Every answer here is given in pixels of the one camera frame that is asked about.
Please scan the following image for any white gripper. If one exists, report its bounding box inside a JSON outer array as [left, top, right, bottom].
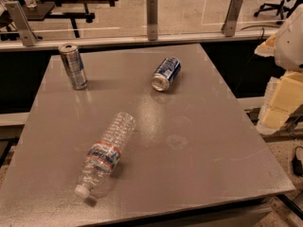
[[255, 5, 303, 135]]

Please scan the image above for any blue pepsi can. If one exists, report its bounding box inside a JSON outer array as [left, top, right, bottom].
[[151, 57, 181, 92]]

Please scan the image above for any silver blue energy drink can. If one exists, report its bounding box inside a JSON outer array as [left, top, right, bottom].
[[59, 44, 88, 90]]

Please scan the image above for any clear plastic water bottle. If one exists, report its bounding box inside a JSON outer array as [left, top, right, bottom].
[[75, 112, 135, 199]]

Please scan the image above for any dark background table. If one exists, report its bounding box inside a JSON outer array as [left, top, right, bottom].
[[22, 0, 119, 38]]

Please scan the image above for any middle metal bracket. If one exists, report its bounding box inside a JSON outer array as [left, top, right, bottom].
[[147, 0, 158, 41]]

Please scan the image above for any left metal bracket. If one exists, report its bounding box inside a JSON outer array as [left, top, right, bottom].
[[5, 1, 37, 46]]

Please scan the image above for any glass barrier rail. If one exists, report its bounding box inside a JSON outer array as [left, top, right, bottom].
[[0, 28, 277, 52]]

